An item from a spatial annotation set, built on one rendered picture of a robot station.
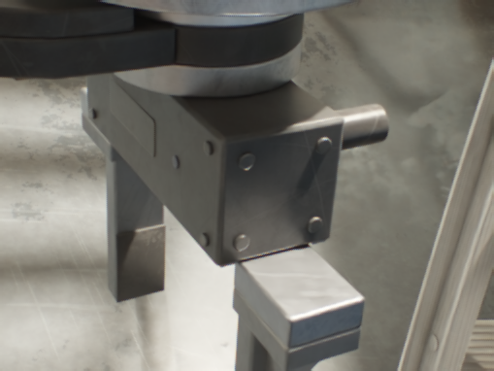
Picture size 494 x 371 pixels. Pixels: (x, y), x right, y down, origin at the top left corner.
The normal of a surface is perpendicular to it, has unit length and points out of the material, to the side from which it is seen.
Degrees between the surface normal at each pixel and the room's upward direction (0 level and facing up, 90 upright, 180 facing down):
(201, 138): 90
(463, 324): 66
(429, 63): 0
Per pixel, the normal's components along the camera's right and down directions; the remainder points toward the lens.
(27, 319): 0.24, -0.64
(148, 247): 0.48, 0.46
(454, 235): 0.26, 0.44
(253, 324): -0.87, 0.18
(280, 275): 0.07, -0.87
